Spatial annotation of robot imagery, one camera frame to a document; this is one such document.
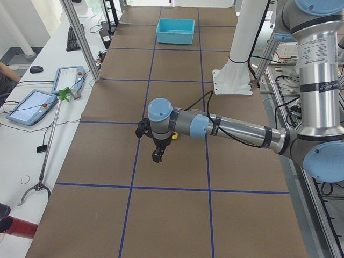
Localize aluminium frame post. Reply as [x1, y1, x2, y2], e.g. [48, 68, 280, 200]
[60, 0, 101, 82]

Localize black computer mouse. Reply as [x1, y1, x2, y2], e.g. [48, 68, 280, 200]
[29, 66, 44, 74]

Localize near blue teach pendant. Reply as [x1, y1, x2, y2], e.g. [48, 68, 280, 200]
[6, 89, 57, 126]

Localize far blue teach pendant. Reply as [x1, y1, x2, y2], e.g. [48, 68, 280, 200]
[51, 66, 85, 95]

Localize yellow beetle toy car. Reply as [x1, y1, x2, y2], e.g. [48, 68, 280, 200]
[172, 132, 178, 140]

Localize blue teach pendant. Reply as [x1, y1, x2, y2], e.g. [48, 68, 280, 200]
[51, 66, 85, 95]
[6, 89, 57, 126]

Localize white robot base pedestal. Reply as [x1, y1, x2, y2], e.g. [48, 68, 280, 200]
[212, 0, 269, 95]

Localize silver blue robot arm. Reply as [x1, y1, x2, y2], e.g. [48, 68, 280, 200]
[148, 1, 343, 183]

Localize light blue plastic bin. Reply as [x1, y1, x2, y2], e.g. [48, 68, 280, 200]
[156, 18, 195, 45]

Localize small black square pad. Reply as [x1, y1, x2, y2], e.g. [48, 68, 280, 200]
[36, 145, 48, 154]

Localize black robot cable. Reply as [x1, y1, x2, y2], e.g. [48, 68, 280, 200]
[183, 90, 264, 148]

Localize black keyboard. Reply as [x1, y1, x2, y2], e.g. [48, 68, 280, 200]
[66, 26, 81, 52]

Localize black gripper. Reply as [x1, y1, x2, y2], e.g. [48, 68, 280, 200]
[152, 137, 172, 163]

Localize red cylinder tube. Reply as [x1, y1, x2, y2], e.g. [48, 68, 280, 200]
[1, 216, 38, 239]

